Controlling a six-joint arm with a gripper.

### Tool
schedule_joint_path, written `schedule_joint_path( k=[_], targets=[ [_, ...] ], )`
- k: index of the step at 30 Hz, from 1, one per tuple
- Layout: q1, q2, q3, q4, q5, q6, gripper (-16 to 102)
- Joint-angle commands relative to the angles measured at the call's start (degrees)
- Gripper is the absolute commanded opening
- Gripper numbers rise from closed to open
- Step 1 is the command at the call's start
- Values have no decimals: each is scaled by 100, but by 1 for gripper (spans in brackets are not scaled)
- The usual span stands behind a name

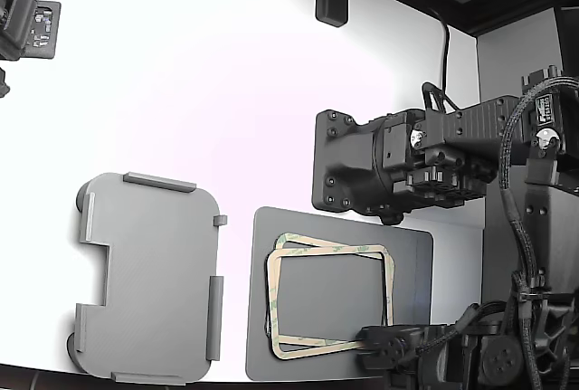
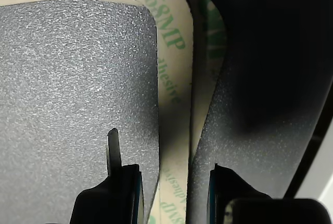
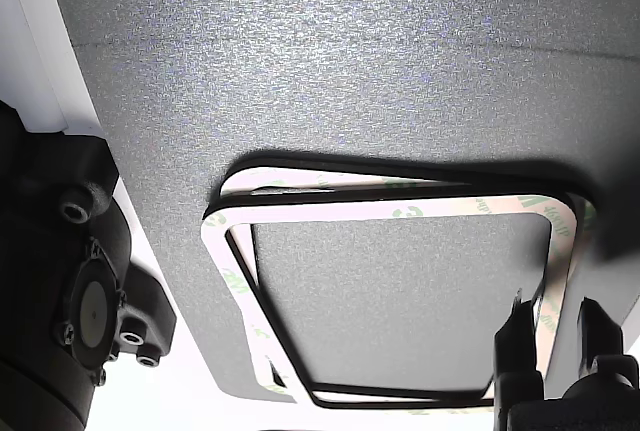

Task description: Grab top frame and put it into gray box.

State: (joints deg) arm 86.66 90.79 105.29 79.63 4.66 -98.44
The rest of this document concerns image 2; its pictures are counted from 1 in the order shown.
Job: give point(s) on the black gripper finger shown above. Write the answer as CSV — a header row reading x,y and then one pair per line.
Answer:
x,y
104,203
226,187

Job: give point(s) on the dark gray textured mat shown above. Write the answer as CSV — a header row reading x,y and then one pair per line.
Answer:
x,y
65,91

